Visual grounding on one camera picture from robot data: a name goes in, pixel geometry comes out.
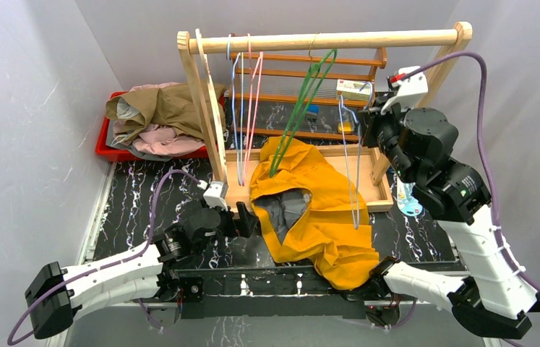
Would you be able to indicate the yellow skirt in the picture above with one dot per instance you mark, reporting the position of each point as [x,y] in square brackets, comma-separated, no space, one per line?
[305,213]

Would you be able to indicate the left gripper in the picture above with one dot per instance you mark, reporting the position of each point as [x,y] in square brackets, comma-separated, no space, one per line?
[239,218]

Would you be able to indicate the white red box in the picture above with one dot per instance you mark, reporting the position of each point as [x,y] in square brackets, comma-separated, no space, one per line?
[354,90]

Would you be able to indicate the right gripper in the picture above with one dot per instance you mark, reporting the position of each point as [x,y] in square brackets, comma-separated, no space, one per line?
[374,117]

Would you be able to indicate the orange wooden shelf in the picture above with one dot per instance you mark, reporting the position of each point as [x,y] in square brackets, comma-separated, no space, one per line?
[278,91]

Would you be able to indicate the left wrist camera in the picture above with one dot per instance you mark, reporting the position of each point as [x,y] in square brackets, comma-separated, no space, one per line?
[214,194]

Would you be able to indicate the blue wire hanger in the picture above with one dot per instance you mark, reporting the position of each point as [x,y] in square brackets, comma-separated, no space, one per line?
[236,115]

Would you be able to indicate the wooden clothes rack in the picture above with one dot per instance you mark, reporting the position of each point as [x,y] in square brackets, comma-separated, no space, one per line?
[374,189]

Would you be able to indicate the grey pleated skirt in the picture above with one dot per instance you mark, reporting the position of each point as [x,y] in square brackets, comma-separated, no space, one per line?
[112,141]

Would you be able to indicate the white teal object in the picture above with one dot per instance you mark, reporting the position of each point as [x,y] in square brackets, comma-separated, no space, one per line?
[407,203]

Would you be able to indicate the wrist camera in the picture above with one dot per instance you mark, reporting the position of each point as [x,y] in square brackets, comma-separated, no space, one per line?
[214,194]
[410,86]

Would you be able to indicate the small yellow object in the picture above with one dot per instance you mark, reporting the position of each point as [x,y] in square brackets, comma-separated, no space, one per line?
[345,128]

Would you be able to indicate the pink hanger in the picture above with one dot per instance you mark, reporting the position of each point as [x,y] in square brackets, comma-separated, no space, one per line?
[254,93]

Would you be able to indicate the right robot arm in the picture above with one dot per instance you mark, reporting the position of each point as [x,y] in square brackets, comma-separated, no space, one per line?
[493,301]

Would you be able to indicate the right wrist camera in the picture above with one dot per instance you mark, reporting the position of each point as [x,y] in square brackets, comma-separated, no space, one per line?
[410,86]

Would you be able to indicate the red plastic bin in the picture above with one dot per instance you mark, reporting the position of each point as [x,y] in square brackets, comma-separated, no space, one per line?
[112,154]

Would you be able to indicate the beige wooden hanger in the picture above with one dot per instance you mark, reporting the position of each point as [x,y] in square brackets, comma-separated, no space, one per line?
[215,113]

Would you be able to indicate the green hanger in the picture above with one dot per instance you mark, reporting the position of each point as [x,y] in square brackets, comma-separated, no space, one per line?
[315,76]

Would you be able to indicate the pink skirt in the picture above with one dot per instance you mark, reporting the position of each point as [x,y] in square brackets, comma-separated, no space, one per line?
[162,140]

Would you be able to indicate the brown skirt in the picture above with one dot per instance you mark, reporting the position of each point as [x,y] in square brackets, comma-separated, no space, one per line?
[171,106]

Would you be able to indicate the small blue object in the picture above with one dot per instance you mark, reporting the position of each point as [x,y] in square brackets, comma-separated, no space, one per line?
[312,112]

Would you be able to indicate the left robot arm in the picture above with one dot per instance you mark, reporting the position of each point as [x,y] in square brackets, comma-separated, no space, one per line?
[59,295]

